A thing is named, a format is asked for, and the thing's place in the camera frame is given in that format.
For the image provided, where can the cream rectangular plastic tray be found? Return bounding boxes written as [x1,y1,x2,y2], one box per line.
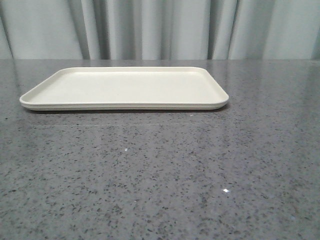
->
[19,66,229,111]

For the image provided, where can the pale grey curtain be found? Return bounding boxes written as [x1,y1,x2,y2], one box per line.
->
[0,0,320,60]

